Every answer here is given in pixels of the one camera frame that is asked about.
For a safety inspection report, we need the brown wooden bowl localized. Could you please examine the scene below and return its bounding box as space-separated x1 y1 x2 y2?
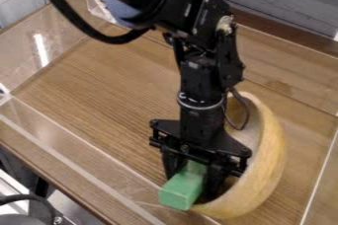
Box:
191 91 286 219

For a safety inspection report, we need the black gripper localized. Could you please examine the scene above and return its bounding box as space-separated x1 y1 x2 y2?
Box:
150 108 253 201

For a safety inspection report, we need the clear acrylic corner bracket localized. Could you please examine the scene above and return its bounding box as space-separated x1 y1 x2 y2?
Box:
86 0 116 24

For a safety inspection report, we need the black cable lower left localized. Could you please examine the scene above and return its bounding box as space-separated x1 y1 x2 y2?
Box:
0 193 58 225

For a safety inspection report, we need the clear acrylic tray wall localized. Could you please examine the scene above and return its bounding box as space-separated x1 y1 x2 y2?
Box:
0 95 179 225

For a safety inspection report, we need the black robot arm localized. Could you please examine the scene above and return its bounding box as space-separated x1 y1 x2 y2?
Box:
103 0 251 200

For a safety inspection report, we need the green block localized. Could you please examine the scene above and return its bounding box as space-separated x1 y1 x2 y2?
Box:
159 161 206 211

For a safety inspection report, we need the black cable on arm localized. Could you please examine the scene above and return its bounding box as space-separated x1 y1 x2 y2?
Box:
25 0 151 45

